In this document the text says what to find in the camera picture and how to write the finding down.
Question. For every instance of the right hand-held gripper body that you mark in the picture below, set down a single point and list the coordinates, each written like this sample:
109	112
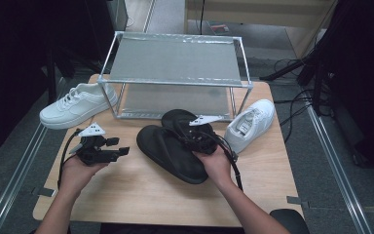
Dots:
201	139

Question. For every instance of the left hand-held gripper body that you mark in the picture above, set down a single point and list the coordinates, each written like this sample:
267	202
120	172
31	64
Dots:
94	149

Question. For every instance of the black slipper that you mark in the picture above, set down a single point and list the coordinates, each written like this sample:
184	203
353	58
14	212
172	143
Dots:
172	156
175	118

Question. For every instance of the white sneaker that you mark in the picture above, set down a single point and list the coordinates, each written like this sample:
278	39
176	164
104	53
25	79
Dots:
256	123
78	109

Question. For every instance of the metal shoe rack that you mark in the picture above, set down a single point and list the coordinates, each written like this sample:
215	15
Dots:
175	58

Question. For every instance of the person's left hand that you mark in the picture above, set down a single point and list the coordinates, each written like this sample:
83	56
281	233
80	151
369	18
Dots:
78	174

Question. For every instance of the person's right hand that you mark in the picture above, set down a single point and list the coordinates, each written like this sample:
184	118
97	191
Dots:
217	167

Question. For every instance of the grey tape piece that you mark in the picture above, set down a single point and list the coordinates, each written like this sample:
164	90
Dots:
44	191
297	201

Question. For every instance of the black metal stand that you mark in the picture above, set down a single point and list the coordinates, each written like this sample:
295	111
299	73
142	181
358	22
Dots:
52	78

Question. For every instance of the red book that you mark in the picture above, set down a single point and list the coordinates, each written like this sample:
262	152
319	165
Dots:
219	28

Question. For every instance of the black tripod stand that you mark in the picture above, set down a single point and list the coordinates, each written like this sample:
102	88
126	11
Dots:
282	70

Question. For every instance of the black curtain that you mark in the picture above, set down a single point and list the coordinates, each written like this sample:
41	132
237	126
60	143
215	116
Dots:
363	81
19	65

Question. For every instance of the person's right leg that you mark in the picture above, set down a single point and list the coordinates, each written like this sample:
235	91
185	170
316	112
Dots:
289	221

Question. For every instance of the grey cabinet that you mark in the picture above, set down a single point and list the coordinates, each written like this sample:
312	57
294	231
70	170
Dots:
118	14

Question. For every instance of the wooden cabinet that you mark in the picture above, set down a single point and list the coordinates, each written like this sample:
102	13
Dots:
272	13

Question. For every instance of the metal floor rail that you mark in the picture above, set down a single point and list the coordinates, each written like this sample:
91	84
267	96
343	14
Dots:
343	182
14	182
149	16

